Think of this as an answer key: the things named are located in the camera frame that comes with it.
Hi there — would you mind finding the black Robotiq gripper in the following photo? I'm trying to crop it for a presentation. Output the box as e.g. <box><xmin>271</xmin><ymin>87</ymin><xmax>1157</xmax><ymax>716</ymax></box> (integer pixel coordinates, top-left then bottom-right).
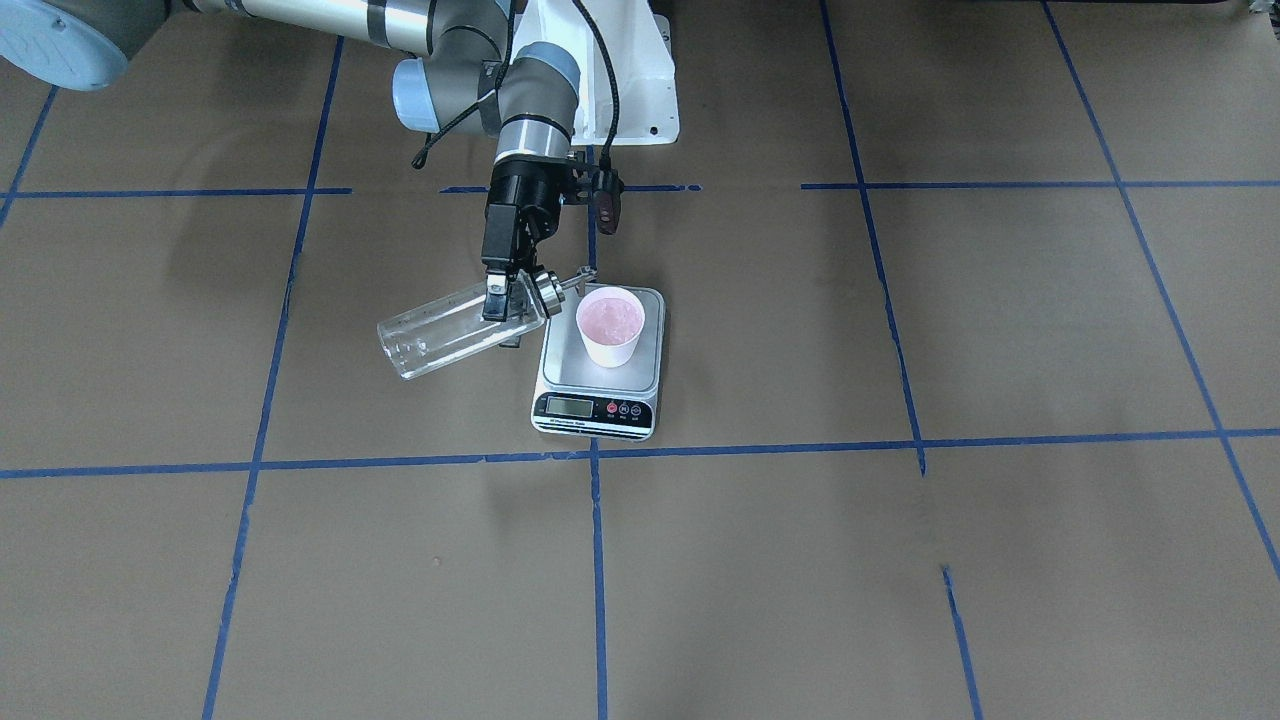
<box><xmin>481</xmin><ymin>152</ymin><xmax>591</xmax><ymax>348</ymax></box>

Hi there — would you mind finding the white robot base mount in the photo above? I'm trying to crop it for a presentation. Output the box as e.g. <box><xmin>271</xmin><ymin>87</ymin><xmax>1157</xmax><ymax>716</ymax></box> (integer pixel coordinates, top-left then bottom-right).
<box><xmin>515</xmin><ymin>1</ymin><xmax>680</xmax><ymax>147</ymax></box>

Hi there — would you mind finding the digital kitchen scale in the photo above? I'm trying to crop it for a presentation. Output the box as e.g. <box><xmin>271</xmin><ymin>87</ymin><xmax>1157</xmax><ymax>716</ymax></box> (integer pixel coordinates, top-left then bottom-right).
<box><xmin>530</xmin><ymin>283</ymin><xmax>666</xmax><ymax>442</ymax></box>

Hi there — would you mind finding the clear glass sauce bottle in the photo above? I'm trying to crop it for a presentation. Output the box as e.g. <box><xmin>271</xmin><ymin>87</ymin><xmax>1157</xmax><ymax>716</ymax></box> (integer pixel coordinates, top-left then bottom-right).
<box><xmin>376</xmin><ymin>266</ymin><xmax>598</xmax><ymax>380</ymax></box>

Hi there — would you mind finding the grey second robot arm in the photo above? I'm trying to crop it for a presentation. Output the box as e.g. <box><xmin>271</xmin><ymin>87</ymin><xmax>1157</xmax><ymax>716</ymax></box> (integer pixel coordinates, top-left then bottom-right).
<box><xmin>3</xmin><ymin>1</ymin><xmax>591</xmax><ymax>364</ymax></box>

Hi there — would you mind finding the black camera cable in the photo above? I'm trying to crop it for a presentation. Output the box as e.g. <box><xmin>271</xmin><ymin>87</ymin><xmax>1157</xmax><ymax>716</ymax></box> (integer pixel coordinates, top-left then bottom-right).
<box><xmin>411</xmin><ymin>0</ymin><xmax>623</xmax><ymax>173</ymax></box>

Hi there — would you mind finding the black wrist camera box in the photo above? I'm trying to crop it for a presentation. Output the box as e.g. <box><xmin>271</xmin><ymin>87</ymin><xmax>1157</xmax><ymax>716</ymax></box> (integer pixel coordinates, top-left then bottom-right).
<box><xmin>591</xmin><ymin>168</ymin><xmax>625</xmax><ymax>236</ymax></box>

